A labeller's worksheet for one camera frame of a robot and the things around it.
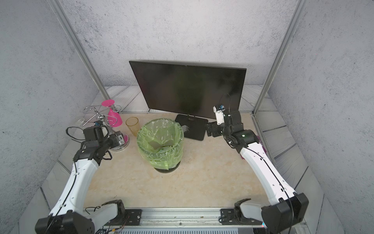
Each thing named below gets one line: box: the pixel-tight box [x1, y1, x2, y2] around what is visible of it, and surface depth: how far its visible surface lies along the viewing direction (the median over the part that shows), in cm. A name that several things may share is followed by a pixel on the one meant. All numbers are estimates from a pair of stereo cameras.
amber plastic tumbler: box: [125, 116, 139, 137], surface depth 101 cm
